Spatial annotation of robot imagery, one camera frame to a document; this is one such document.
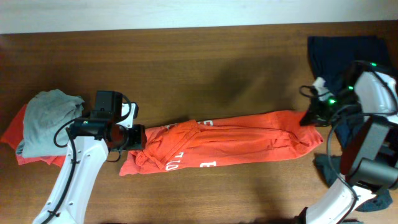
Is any red printed t-shirt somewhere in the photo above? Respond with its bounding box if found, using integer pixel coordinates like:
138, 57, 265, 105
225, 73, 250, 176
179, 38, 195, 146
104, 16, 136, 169
119, 110, 323, 176

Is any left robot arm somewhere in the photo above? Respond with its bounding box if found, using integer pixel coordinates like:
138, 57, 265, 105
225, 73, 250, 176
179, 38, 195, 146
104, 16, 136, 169
34, 90, 146, 223

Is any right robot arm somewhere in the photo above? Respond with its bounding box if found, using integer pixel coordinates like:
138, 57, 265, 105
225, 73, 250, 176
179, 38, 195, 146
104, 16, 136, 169
294, 60, 397, 223

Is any dark navy garment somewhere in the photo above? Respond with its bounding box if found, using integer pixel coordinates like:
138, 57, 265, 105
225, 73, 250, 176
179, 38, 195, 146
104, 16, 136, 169
308, 36, 393, 212

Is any grey folded t-shirt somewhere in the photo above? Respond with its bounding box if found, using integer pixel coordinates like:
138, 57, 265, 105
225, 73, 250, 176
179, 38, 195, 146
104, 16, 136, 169
16, 89, 85, 158

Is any red folded garment under grey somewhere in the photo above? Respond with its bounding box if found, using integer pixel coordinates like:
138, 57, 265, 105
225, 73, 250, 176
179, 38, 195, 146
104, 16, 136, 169
1, 105, 65, 167

